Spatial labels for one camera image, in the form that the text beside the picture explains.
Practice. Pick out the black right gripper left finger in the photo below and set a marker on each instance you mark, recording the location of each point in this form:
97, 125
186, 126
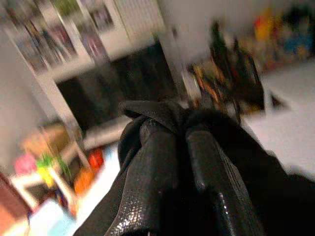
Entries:
152, 186

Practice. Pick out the black garment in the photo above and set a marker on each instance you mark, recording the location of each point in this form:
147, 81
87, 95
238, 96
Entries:
283, 201

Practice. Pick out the black television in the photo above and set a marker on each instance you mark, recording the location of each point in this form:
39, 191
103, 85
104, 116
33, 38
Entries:
110, 86

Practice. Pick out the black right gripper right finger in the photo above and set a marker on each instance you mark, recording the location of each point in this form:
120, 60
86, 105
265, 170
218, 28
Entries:
216, 186

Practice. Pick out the white folding table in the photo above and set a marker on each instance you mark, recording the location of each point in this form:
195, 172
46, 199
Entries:
290, 118

